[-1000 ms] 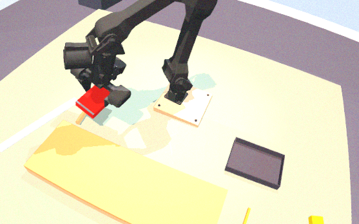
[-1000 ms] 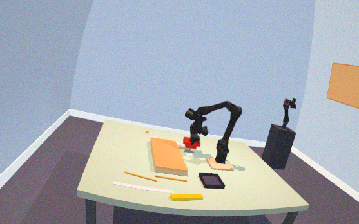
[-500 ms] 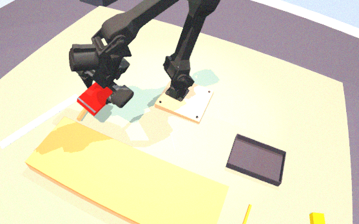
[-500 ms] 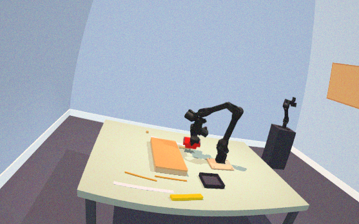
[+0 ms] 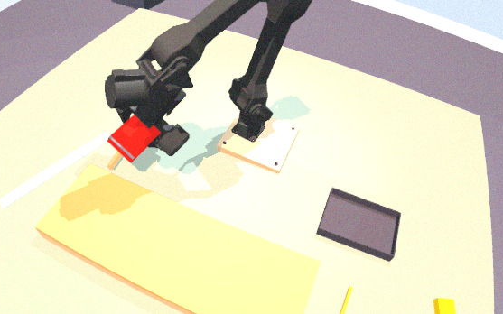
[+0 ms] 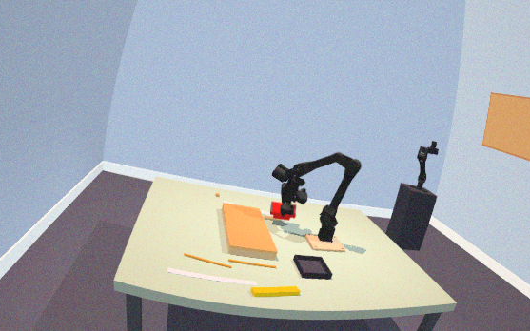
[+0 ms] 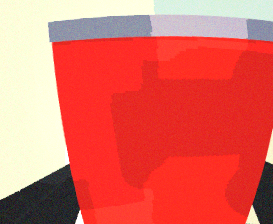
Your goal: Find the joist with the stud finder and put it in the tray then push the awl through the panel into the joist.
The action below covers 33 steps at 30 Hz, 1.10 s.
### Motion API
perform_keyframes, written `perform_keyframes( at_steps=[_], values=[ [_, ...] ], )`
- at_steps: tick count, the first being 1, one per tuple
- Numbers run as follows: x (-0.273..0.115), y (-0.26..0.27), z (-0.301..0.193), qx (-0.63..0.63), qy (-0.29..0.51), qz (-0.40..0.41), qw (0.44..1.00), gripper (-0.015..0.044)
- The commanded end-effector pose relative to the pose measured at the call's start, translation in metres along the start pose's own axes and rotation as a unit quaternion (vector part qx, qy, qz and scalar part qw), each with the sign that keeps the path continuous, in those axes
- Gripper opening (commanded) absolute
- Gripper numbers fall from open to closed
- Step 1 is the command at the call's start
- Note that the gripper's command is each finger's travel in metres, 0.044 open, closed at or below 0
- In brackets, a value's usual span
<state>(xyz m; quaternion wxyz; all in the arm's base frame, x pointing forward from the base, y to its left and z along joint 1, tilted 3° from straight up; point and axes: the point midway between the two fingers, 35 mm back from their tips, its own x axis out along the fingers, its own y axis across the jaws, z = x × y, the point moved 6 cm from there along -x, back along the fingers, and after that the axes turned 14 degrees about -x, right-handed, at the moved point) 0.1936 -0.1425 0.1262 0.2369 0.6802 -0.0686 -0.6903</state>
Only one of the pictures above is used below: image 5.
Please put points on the white flat bar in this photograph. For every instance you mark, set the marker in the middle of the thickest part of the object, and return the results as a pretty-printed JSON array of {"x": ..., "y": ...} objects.
[{"x": 56, "y": 168}]

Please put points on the red rectangular block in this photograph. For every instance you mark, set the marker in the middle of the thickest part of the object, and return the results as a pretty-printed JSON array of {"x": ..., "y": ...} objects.
[{"x": 132, "y": 137}]

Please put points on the pale yellow floor panel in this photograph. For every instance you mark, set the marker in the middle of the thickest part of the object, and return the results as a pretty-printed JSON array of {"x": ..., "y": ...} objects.
[{"x": 177, "y": 255}]

